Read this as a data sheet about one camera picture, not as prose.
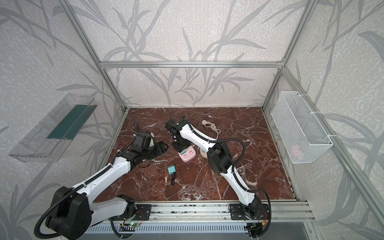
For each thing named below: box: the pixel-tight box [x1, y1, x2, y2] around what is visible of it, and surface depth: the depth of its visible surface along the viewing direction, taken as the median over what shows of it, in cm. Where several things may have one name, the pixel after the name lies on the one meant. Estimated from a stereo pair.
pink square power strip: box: [177, 145, 196, 162], surface depth 93 cm
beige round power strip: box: [200, 148, 208, 159], surface depth 95 cm
